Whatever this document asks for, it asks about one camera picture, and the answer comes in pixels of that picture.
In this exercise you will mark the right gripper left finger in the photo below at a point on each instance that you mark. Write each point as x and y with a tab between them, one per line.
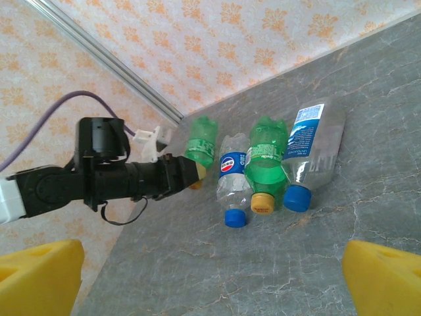
36	283

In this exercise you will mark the green Sprite bottle yellow cap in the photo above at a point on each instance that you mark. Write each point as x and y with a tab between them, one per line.
263	154

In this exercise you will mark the aluminium frame post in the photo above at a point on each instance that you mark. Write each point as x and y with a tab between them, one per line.
108	59

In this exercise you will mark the crushed green bottle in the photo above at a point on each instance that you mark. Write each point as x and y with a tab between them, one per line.
200	145

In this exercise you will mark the flat clear bottle blue-white label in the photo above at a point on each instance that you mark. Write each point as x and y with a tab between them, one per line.
312	148

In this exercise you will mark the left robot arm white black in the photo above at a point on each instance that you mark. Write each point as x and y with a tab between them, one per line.
10	200

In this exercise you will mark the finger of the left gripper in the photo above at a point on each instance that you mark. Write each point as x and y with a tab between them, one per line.
194	172

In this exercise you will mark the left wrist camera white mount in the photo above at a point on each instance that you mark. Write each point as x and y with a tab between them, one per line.
148	145

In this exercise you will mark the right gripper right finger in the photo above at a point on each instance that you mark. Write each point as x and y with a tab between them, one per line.
388	283

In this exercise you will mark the clear Pepsi label bottle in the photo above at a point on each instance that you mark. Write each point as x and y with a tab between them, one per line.
232	164

